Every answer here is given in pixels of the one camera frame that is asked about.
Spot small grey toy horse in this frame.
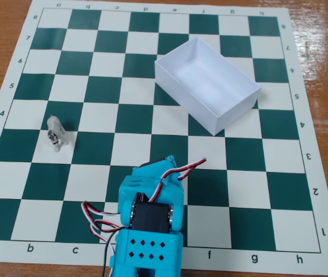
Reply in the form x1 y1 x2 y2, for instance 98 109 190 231
47 115 68 153

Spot white open cardboard box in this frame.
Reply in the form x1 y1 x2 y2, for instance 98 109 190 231
154 36 262 137

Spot green and white chessboard mat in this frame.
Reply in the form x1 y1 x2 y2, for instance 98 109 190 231
0 0 328 276

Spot red white black wrist cable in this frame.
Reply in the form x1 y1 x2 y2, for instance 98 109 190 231
148 156 208 203

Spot red white black base cable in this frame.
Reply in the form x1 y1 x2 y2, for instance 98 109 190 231
81 201 122 277

